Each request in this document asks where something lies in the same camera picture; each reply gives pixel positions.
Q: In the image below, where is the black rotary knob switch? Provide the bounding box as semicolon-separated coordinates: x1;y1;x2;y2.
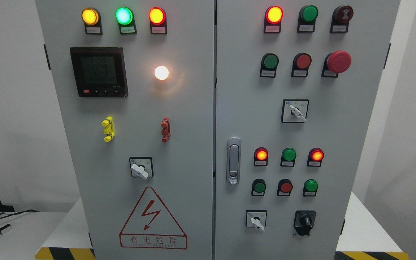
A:
294;210;316;236

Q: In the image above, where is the red terminal connector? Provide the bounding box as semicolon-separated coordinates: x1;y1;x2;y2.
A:
161;117;171;143

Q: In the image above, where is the red lit indicator middle left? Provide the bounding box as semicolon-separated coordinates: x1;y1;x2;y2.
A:
253;147;268;166

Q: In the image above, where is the red lit indicator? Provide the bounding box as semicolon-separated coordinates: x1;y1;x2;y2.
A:
264;5;284;34
253;147;268;166

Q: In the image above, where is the white glowing lamp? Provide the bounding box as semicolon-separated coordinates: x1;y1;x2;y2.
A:
154;66;169;81

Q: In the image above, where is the green push button lower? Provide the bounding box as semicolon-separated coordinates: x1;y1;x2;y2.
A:
251;179;267;196

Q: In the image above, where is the green push button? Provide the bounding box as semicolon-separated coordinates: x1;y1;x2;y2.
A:
259;53;279;78
251;179;267;196

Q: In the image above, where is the green indicator middle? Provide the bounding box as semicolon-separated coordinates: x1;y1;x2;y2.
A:
280;147;297;167

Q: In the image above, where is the grey left cabinet door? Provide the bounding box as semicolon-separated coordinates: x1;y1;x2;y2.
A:
36;0;215;260

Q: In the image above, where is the grey cabinet door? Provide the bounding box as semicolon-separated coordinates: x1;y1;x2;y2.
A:
215;0;400;260
36;0;215;260

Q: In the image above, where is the green push button upper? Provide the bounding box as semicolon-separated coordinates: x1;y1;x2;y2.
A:
259;53;279;78

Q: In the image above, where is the red push button lower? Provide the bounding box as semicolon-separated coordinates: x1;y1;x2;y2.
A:
276;179;293;196

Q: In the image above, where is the red push button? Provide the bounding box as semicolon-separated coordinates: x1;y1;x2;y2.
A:
291;53;312;77
276;179;293;196

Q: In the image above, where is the yellow terminal connector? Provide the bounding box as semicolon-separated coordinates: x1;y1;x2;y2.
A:
102;116;115;143

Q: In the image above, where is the grey right cabinet door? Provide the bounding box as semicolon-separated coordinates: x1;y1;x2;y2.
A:
215;0;400;260

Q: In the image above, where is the red indicator middle right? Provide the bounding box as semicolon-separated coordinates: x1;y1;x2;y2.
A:
307;148;325;167

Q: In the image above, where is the red triangle warning sticker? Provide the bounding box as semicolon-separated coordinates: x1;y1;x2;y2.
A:
120;186;187;250

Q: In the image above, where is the red push button upper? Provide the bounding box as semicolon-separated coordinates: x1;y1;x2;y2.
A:
291;53;312;77

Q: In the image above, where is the green indicator lower right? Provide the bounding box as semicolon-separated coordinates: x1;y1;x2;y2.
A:
302;179;319;196

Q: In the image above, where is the black digital power meter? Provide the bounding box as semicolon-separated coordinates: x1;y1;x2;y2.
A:
70;47;128;98

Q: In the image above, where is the red-orange indicator light left door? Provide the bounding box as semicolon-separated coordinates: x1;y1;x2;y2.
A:
148;6;167;34

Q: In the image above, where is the red lit indicator top right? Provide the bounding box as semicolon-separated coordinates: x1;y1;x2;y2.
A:
264;5;284;34

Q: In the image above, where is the green lit indicator light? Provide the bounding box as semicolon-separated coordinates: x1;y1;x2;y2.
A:
115;7;137;35

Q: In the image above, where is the green indicator top right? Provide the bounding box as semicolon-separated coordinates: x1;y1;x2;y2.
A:
297;5;319;33

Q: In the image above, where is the red emergency stop button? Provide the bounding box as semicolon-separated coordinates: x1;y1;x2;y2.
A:
321;50;352;78

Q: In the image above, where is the yellow indicator light top left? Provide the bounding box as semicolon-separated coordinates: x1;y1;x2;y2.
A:
82;7;103;35

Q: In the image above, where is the dark red buzzer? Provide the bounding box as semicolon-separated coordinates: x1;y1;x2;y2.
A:
330;5;354;33

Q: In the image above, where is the white platform with hazard stripes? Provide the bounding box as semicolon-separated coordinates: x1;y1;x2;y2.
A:
35;194;409;260

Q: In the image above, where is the small white usb dongle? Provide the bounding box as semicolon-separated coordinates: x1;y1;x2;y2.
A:
0;224;12;235

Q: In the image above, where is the silver door handle lock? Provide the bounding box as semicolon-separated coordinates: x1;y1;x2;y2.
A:
226;138;241;185

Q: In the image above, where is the white selector switch left door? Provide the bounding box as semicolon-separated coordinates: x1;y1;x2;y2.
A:
129;157;154;179

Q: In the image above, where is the white selector switch upper right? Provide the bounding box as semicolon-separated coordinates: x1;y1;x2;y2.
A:
282;99;309;123

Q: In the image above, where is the white selector switch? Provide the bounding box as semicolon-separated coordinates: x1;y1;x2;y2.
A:
245;209;267;232
282;99;309;123

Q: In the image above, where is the white selector switch lower right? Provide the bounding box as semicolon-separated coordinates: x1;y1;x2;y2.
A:
245;209;267;232

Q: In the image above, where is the black cable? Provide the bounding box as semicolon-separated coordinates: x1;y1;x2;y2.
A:
0;209;39;227

